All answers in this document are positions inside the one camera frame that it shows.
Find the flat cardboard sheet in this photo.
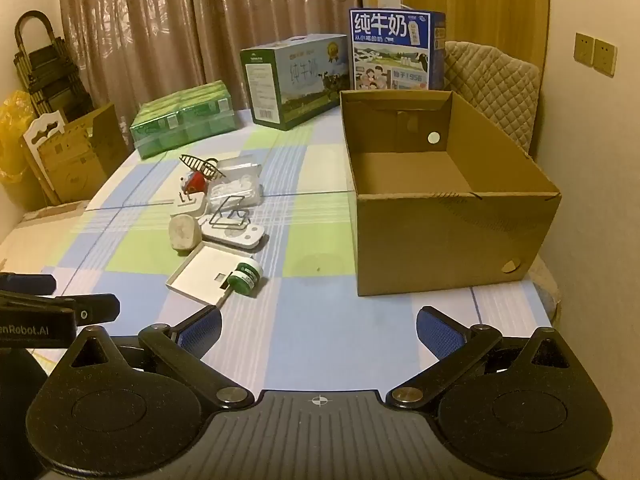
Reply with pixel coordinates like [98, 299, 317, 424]
[22, 200, 91, 221]

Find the beige printed bedsheet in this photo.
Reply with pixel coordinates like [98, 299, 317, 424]
[0, 205, 88, 275]

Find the wooden door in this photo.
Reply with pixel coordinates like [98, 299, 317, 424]
[400, 0, 551, 71]

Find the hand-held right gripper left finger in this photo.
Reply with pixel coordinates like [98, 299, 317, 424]
[62, 305, 256, 412]

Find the brown cardboard box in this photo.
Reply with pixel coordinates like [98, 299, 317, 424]
[340, 89, 562, 297]

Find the quilted beige chair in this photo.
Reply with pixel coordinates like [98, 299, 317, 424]
[442, 40, 542, 161]

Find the green milk carton box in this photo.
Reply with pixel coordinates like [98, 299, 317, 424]
[240, 34, 349, 132]

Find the white plug adapter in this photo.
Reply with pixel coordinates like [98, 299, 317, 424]
[172, 191, 207, 217]

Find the white remote device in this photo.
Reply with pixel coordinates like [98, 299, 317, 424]
[197, 215, 266, 251]

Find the brown patterned curtain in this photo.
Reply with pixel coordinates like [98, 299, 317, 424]
[57, 0, 363, 121]

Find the yellow plastic bag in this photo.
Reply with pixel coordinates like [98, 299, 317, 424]
[0, 91, 38, 186]

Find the beige wall socket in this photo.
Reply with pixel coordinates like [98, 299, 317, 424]
[575, 32, 596, 66]
[593, 39, 618, 78]

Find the white egg-shaped device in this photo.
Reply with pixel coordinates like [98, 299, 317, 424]
[168, 214, 203, 252]

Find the dark folding ladder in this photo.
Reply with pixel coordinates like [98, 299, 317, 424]
[12, 10, 96, 121]

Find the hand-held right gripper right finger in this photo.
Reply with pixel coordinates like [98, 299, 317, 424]
[386, 305, 572, 412]

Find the red cartoon cat figurine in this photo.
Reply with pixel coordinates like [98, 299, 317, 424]
[180, 170, 208, 195]

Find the bronze hair claw clip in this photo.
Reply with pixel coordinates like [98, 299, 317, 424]
[179, 154, 227, 181]

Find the white square tray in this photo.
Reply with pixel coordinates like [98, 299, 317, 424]
[166, 241, 253, 307]

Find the green tissue multipack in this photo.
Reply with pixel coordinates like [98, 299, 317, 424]
[130, 80, 237, 161]

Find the small green jar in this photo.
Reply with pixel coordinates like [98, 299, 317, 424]
[227, 258, 263, 293]

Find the blue milk carton box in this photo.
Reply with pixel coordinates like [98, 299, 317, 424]
[348, 7, 447, 92]

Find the checked tablecloth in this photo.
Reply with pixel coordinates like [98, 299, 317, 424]
[0, 107, 556, 396]

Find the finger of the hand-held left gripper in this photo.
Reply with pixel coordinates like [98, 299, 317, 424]
[0, 272, 57, 297]
[0, 293, 121, 324]

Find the metal wire holder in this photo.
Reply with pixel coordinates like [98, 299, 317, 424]
[209, 195, 251, 231]

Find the clear box of floss picks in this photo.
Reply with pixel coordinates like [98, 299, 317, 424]
[206, 174, 264, 211]

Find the printed brown cardboard carton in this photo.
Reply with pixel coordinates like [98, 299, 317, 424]
[20, 102, 130, 206]

